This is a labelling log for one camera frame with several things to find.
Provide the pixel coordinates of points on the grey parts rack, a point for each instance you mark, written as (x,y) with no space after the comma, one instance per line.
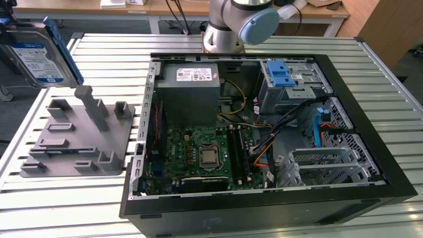
(83,138)

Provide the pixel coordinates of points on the hard disk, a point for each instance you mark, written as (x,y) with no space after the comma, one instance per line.
(36,62)

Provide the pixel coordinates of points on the wooden desk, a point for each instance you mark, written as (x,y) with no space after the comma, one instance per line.
(83,8)

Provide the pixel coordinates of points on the green motherboard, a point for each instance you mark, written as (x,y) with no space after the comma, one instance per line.
(184,148)

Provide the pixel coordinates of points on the silver CPU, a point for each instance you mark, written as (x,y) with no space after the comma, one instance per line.
(210,156)

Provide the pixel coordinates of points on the black graphics card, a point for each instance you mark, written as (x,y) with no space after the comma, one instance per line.
(204,184)

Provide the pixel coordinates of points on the large white box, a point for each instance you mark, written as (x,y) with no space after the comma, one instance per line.
(112,4)

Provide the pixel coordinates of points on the brown cardboard piece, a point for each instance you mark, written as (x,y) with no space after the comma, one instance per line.
(322,3)

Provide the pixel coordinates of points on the grey metal disk bay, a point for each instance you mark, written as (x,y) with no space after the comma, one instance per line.
(317,167)

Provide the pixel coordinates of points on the grey stand foot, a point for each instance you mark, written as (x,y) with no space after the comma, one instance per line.
(4,95)

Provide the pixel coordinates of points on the RAM stick in rack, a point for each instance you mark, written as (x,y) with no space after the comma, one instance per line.
(59,152)

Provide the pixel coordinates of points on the black RAM slot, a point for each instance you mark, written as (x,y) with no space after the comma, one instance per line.
(233,153)

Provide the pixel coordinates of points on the grey power supply unit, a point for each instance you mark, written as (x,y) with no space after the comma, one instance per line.
(188,104)

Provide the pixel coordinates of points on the CPU socket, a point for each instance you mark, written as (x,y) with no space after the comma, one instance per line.
(210,168)

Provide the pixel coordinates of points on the white device on desk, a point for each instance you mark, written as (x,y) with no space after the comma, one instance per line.
(291,10)

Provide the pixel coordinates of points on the blue drive cage latch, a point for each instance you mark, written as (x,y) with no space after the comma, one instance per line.
(281,79)

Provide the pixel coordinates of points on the grey metal drive cage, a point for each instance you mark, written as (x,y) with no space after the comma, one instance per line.
(298,95)

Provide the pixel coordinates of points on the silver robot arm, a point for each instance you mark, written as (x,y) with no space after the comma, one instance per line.
(222,27)

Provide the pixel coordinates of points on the small white box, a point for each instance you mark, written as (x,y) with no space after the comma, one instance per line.
(136,2)

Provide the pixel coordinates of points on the black PC case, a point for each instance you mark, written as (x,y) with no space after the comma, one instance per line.
(231,213)

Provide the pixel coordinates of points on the RAM stick in motherboard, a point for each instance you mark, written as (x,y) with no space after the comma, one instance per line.
(245,158)

